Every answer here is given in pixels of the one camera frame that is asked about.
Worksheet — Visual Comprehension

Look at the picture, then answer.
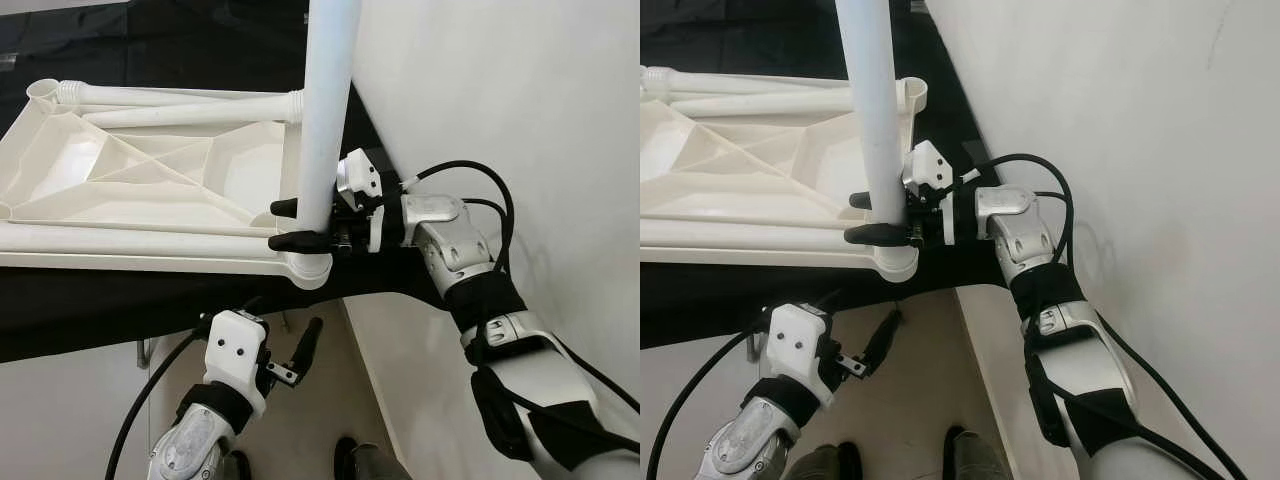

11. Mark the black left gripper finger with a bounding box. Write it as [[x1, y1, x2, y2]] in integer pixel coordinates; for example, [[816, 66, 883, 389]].
[[860, 308, 903, 367], [287, 317, 325, 373]]

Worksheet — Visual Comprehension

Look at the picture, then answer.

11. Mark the white plastic table top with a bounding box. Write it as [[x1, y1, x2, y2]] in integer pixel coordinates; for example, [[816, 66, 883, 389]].
[[640, 65, 929, 284], [0, 78, 334, 292]]

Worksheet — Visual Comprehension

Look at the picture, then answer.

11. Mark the black tablecloth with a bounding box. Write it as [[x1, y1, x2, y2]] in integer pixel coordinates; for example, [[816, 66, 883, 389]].
[[640, 0, 1011, 351], [0, 0, 451, 364]]

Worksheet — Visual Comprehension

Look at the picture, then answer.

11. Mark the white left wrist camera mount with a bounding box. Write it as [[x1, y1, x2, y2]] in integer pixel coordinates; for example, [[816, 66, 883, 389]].
[[768, 303, 836, 406], [203, 310, 271, 419]]

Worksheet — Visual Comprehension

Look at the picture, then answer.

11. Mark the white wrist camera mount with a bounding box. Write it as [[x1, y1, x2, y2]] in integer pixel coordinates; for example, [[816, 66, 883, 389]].
[[768, 303, 836, 406], [203, 310, 271, 419], [335, 148, 411, 251], [900, 140, 976, 246]]

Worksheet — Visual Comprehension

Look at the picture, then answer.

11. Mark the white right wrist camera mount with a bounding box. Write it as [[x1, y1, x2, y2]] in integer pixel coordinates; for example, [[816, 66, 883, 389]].
[[335, 148, 411, 251], [900, 140, 976, 246]]

